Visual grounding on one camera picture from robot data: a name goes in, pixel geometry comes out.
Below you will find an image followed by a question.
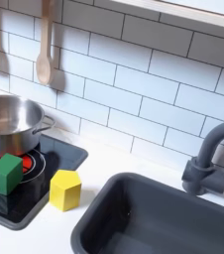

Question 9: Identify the yellow hexagonal block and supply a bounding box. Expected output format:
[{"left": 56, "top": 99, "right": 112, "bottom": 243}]
[{"left": 49, "top": 169, "right": 82, "bottom": 212}]

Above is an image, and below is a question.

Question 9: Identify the green cube block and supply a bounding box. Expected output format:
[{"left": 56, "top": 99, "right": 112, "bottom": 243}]
[{"left": 0, "top": 152, "right": 24, "bottom": 196}]

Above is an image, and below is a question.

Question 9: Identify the black stove top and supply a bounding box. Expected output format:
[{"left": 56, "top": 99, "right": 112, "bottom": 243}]
[{"left": 0, "top": 133, "right": 89, "bottom": 231}]

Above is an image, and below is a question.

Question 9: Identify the dark grey tap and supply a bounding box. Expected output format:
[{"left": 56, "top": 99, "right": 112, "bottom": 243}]
[{"left": 180, "top": 119, "right": 224, "bottom": 196}]

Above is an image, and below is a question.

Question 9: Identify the dark grey sink basin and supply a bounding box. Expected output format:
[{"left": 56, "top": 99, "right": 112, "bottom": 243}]
[{"left": 70, "top": 172, "right": 224, "bottom": 254}]

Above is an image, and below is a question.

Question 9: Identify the wooden spoon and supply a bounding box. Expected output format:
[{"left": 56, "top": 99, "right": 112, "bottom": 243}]
[{"left": 35, "top": 0, "right": 56, "bottom": 85}]

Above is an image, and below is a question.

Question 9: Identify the steel pot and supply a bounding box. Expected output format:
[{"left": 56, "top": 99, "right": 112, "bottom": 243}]
[{"left": 0, "top": 94, "right": 56, "bottom": 158}]

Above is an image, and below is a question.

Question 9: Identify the white wooden shelf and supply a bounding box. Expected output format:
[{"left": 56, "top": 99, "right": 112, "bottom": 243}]
[{"left": 112, "top": 0, "right": 224, "bottom": 32}]

